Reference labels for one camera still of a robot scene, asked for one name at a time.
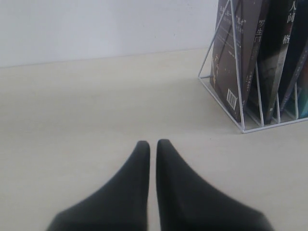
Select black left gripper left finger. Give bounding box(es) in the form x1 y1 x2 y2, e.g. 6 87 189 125
47 141 150 231

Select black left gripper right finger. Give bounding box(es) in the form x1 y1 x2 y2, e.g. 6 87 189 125
156 139 265 231

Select blue book with orange moon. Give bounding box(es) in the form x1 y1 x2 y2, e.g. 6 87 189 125
279 41 308 113

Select red and teal book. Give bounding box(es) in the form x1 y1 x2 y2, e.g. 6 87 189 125
297 82 308 118

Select dark brown leftmost book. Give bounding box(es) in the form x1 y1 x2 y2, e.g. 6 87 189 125
210 0 270 122

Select white wire book rack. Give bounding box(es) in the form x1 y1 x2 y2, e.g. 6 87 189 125
198 0 308 133

